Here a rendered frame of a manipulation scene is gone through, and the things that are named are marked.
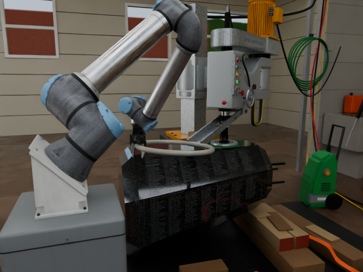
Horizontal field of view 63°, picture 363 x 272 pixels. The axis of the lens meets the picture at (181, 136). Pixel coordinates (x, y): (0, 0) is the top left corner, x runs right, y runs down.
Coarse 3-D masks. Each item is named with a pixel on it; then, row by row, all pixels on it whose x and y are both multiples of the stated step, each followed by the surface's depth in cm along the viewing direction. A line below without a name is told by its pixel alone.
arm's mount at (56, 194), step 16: (32, 144) 104; (48, 144) 121; (32, 160) 100; (48, 160) 102; (48, 176) 102; (64, 176) 104; (48, 192) 103; (64, 192) 105; (80, 192) 107; (48, 208) 104; (64, 208) 106; (80, 208) 109
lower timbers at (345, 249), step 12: (240, 216) 266; (288, 216) 266; (300, 216) 266; (252, 228) 244; (252, 240) 245; (264, 240) 225; (312, 240) 235; (324, 240) 226; (264, 252) 226; (276, 252) 209; (288, 252) 207; (300, 252) 207; (312, 252) 207; (324, 252) 224; (336, 252) 214; (348, 252) 211; (360, 252) 211; (276, 264) 210; (288, 264) 195; (300, 264) 193; (312, 264) 193; (324, 264) 195; (336, 264) 214; (348, 264) 204; (360, 264) 204
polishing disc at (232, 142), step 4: (212, 140) 241; (216, 140) 241; (228, 140) 241; (232, 140) 241; (212, 144) 232; (216, 144) 228; (220, 144) 226; (224, 144) 226; (228, 144) 226; (232, 144) 227; (236, 144) 230
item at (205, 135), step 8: (240, 112) 241; (216, 120) 232; (232, 120) 231; (208, 128) 223; (216, 128) 212; (224, 128) 221; (192, 136) 207; (200, 136) 215; (208, 136) 203; (216, 136) 212
